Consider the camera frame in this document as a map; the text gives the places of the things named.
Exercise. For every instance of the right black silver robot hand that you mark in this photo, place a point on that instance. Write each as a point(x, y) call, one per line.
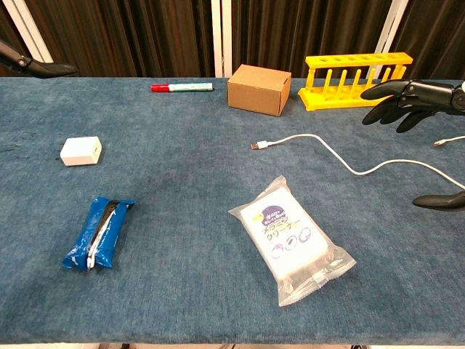
point(425, 94)

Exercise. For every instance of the white power adapter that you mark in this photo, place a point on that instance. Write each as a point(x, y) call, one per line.
point(78, 151)

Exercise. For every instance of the yellow test tube rack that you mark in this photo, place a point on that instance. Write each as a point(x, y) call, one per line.
point(327, 99)

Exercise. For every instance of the brown cardboard box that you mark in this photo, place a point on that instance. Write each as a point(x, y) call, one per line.
point(254, 94)

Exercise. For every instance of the white sponge in clear wrapper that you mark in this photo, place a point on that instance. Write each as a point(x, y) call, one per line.
point(290, 240)

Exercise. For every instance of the red capped white marker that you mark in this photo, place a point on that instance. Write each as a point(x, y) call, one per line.
point(189, 87)

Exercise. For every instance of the blue felt table cover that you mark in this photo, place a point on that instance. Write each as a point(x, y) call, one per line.
point(181, 181)

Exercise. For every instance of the dark pleated curtain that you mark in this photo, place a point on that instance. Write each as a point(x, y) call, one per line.
point(109, 36)

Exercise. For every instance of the blue snack packet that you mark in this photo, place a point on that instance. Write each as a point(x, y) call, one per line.
point(109, 236)

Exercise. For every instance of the white frame post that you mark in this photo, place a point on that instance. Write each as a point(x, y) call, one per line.
point(217, 36)
point(388, 29)
point(29, 29)

